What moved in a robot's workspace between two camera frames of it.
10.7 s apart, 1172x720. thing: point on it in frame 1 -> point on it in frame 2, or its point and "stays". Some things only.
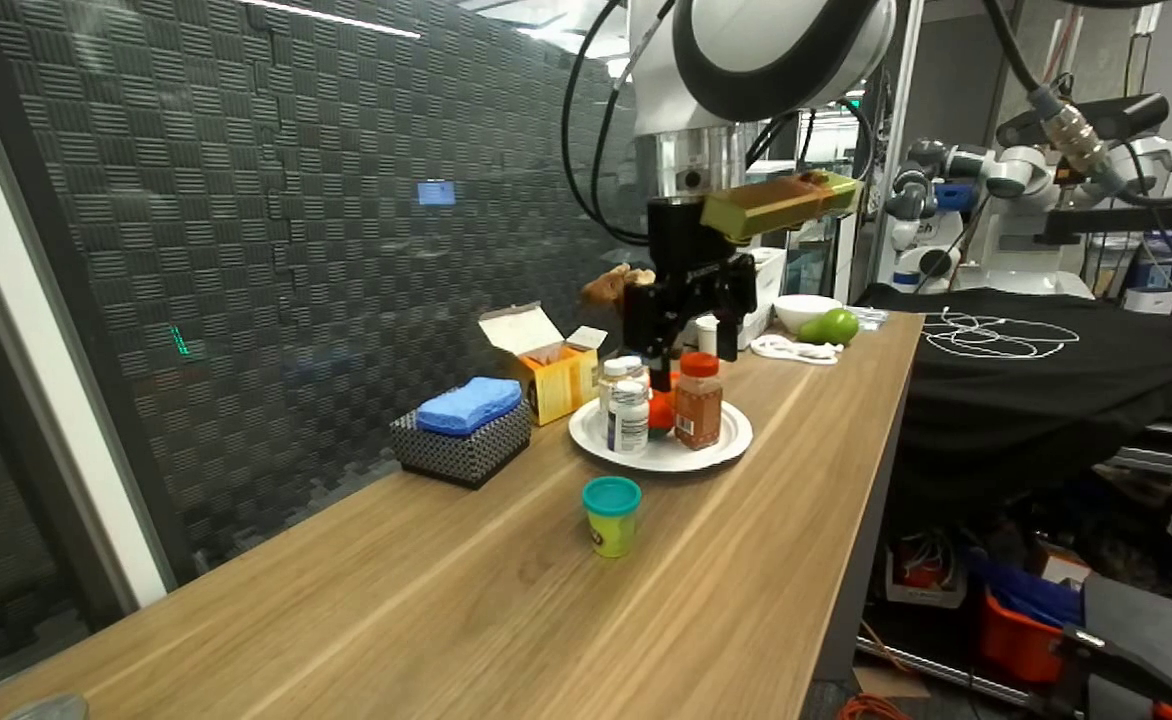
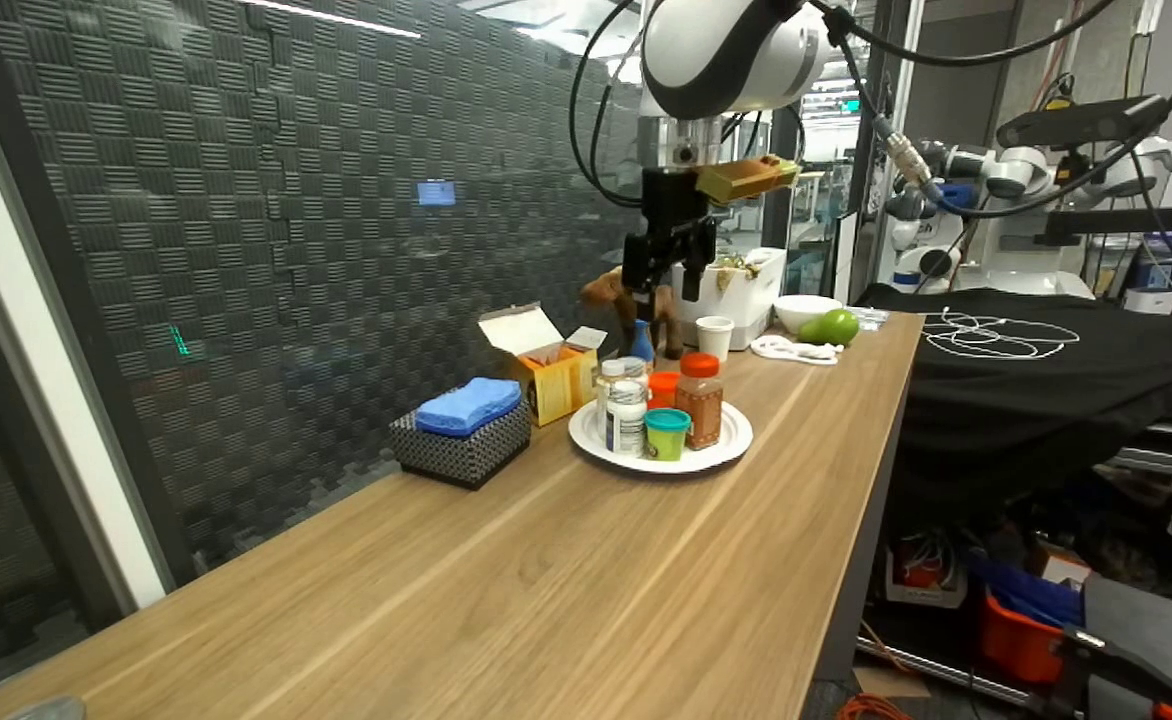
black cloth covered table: x=1020 y=404 stays
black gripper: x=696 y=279 -> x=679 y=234
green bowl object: x=843 y=327 stays
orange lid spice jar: x=696 y=403 stays
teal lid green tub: x=611 y=513 -> x=663 y=435
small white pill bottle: x=629 y=413 stays
